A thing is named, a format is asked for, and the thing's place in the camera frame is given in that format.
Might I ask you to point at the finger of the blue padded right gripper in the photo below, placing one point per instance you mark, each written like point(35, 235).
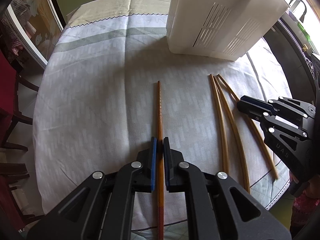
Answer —
point(181, 176)

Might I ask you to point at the pale patterned tablecloth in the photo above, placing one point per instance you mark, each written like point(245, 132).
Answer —
point(97, 103)

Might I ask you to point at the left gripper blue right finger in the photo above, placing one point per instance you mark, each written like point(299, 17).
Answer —
point(254, 108)

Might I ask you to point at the bamboo chopstick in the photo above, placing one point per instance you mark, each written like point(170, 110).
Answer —
point(218, 106)
point(237, 137)
point(254, 130)

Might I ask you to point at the glass sliding door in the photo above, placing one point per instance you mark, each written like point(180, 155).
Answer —
point(34, 26)

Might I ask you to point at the chrome sink faucet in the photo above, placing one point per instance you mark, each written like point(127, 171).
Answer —
point(299, 9)

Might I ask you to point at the red-handled chopstick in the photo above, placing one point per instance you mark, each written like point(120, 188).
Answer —
point(160, 165)

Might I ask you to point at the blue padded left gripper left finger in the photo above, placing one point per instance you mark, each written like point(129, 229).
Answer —
point(137, 176)

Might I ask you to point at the red upholstered wooden chair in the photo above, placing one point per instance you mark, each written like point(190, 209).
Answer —
point(10, 116)

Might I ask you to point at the white slotted utensil holder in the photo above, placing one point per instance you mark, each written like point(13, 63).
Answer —
point(224, 29)

